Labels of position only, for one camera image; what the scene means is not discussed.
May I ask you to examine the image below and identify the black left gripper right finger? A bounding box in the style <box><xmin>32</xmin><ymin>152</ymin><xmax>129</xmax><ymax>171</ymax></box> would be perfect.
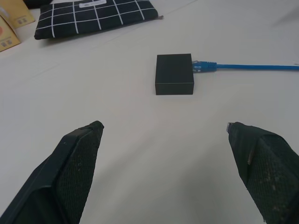
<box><xmin>226</xmin><ymin>121</ymin><xmax>299</xmax><ymax>224</ymax></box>

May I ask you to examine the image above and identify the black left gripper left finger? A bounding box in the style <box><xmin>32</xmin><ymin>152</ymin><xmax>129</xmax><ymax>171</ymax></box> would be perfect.
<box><xmin>0</xmin><ymin>120</ymin><xmax>105</xmax><ymax>224</ymax></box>

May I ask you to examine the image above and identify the small black box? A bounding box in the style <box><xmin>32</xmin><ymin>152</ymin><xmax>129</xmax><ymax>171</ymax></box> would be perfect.
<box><xmin>154</xmin><ymin>54</ymin><xmax>195</xmax><ymax>96</ymax></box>

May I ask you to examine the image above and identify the yellow cardboard box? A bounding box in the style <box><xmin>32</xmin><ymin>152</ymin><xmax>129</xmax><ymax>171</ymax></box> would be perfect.
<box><xmin>0</xmin><ymin>14</ymin><xmax>21</xmax><ymax>53</ymax></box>
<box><xmin>0</xmin><ymin>0</ymin><xmax>36</xmax><ymax>29</ymax></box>

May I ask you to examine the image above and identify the black white-grid pouch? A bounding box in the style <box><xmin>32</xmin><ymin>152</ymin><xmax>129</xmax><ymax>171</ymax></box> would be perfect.
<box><xmin>34</xmin><ymin>0</ymin><xmax>165</xmax><ymax>41</ymax></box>

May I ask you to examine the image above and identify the black object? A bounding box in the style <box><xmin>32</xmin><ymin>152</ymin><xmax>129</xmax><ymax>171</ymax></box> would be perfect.
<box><xmin>22</xmin><ymin>0</ymin><xmax>55</xmax><ymax>10</ymax></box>

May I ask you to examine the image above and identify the blue Ethernet cable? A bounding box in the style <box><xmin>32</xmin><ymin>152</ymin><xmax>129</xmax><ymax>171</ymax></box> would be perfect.
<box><xmin>192</xmin><ymin>60</ymin><xmax>299</xmax><ymax>73</ymax></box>

